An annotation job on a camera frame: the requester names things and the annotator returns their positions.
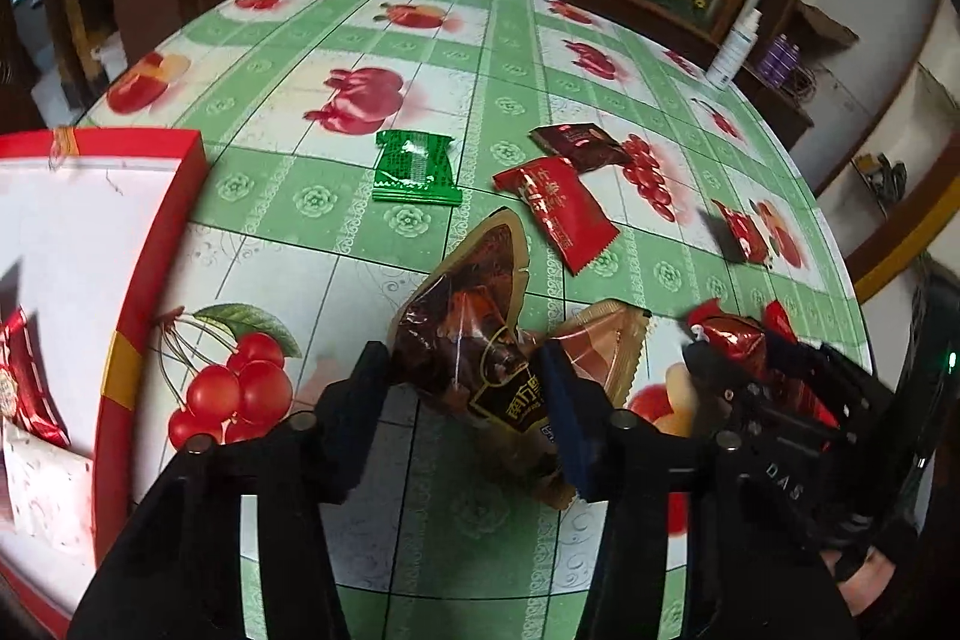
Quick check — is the red gold snack packet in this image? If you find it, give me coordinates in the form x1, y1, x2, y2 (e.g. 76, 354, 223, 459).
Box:
0, 306, 72, 450

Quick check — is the person's right hand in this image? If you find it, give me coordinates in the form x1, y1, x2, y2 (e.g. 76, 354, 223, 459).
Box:
819, 535, 899, 609

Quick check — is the white patterned packet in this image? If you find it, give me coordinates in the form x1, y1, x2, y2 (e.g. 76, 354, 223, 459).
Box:
0, 419, 95, 555

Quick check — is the white spray bottle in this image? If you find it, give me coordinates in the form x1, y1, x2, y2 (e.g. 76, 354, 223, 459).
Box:
705, 6, 764, 91

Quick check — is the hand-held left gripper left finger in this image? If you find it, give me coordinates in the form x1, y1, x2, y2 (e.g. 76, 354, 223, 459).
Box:
67, 340, 392, 640

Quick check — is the wooden side shelf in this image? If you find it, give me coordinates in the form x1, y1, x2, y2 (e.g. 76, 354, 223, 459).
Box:
750, 0, 862, 140

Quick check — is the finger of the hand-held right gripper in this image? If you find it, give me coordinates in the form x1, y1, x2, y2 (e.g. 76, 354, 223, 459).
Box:
763, 301, 850, 380
681, 323, 752, 402

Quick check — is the narrow red snack packet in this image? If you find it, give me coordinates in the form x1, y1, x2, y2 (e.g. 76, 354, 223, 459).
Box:
709, 199, 775, 270

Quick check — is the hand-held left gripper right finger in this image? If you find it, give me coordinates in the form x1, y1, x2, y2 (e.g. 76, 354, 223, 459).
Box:
536, 340, 862, 640

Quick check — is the wide red snack packet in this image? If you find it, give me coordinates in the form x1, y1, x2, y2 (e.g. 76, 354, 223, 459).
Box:
492, 156, 620, 276

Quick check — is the red candy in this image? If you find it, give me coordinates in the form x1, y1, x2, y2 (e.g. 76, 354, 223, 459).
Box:
686, 299, 841, 425

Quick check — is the green snack packet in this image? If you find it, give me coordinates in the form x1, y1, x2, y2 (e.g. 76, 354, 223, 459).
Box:
371, 128, 460, 208

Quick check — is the dark brown snack packet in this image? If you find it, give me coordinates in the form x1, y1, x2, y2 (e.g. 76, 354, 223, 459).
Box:
529, 122, 632, 173

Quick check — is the red cardboard box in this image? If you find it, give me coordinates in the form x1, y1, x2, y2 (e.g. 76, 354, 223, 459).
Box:
0, 126, 209, 620

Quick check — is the large brown snack packet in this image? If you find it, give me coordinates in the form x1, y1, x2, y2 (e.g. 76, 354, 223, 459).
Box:
388, 206, 650, 510

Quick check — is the dark tools pile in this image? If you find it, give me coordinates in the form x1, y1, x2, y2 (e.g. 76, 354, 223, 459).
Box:
853, 151, 910, 200

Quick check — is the green fruit print tablecloth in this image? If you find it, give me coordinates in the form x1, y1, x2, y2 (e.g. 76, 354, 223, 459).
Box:
75, 0, 878, 640

